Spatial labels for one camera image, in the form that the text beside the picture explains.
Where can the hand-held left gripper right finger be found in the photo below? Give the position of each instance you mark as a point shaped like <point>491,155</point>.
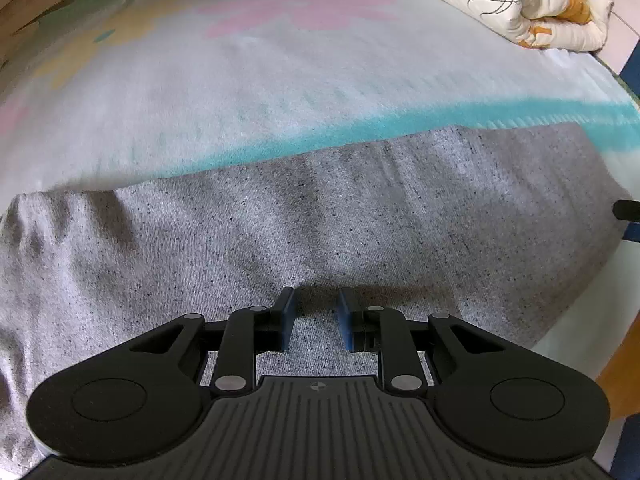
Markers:
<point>345,322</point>

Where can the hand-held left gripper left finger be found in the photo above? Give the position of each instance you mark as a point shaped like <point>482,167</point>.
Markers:
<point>287,319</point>

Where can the folded floral quilt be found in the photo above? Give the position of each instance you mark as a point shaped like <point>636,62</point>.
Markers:
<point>525,0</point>

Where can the grey pants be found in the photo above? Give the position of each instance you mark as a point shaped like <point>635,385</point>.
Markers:
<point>350,220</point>

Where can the pastel printed bed sheet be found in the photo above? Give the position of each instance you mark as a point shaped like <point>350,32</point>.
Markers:
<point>250,85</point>

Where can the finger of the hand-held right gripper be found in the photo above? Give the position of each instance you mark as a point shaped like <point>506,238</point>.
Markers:
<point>628,209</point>

